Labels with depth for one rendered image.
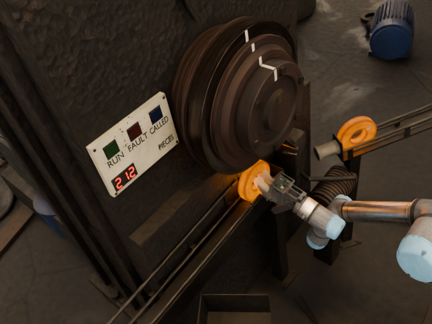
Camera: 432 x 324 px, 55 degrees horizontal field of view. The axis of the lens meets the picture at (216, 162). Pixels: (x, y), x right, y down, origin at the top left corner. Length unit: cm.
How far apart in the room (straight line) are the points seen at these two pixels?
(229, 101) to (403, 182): 164
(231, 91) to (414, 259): 65
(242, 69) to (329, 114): 191
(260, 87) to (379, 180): 156
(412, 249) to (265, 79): 59
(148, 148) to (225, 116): 24
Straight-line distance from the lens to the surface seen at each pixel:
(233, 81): 111
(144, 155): 118
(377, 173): 260
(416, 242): 124
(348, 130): 170
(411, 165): 268
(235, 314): 140
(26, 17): 92
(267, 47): 119
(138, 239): 130
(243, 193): 149
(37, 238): 274
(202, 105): 108
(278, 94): 118
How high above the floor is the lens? 187
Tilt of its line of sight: 44 degrees down
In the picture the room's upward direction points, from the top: 13 degrees counter-clockwise
